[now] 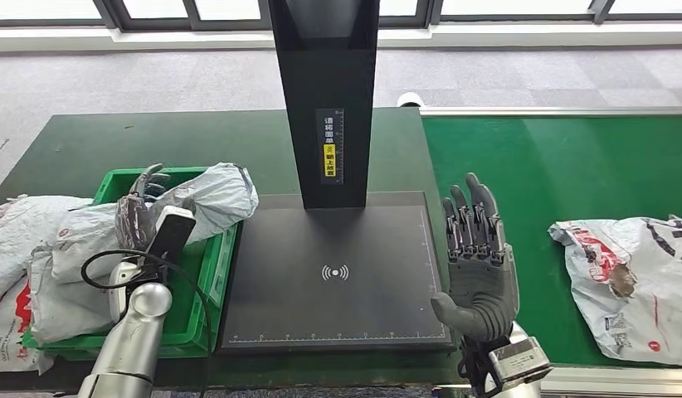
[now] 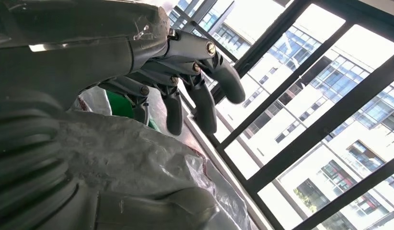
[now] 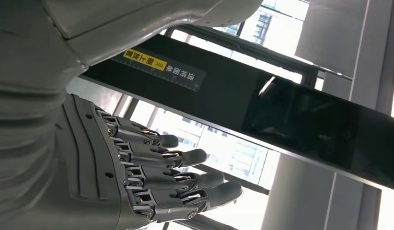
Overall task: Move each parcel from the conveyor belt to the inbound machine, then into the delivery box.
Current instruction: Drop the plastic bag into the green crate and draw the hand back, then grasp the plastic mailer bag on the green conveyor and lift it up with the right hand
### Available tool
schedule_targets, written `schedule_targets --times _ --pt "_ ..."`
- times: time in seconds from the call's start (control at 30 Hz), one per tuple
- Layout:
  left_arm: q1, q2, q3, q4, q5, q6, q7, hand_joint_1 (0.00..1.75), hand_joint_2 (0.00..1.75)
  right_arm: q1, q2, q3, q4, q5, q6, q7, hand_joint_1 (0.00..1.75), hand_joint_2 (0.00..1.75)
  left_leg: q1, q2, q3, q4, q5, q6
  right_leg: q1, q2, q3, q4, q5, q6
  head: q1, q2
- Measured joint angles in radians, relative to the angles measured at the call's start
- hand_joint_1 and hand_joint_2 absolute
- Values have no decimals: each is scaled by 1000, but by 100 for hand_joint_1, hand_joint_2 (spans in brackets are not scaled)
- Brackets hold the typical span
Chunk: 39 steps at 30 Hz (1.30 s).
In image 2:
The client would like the grey plastic parcel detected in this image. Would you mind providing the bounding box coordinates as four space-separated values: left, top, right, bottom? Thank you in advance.
69 86 113 116

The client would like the grey parcel with red print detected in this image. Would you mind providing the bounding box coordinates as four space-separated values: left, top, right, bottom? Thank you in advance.
56 111 258 230

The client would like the green plastic crate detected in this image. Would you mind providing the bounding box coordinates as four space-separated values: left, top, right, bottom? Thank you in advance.
105 90 161 132

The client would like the white window sill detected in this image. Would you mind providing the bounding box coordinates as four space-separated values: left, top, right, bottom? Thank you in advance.
179 104 276 230

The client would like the white building outside window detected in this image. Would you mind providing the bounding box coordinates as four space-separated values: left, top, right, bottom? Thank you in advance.
171 0 394 230

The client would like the dark window frame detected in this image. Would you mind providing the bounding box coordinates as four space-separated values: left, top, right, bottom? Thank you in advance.
168 0 394 230

